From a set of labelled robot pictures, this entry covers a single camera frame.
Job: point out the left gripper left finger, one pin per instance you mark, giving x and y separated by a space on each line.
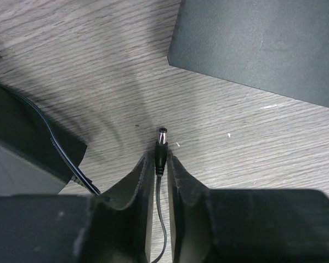
48 228

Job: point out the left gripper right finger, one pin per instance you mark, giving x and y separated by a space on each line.
245 225

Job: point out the black network switch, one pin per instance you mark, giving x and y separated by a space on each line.
280 47

